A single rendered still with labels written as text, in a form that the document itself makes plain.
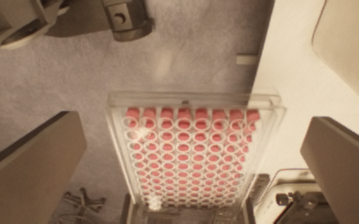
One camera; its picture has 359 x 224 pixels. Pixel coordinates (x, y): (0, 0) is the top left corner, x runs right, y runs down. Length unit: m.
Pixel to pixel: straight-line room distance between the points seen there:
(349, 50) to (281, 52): 0.12
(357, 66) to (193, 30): 0.94
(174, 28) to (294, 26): 0.83
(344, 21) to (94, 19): 0.94
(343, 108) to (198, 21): 0.81
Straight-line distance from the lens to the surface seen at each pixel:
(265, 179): 0.72
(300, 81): 0.49
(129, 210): 0.18
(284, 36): 0.43
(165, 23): 1.17
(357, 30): 0.36
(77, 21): 1.10
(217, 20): 1.17
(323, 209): 0.79
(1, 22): 0.57
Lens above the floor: 1.12
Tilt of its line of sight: 49 degrees down
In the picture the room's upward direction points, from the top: 177 degrees counter-clockwise
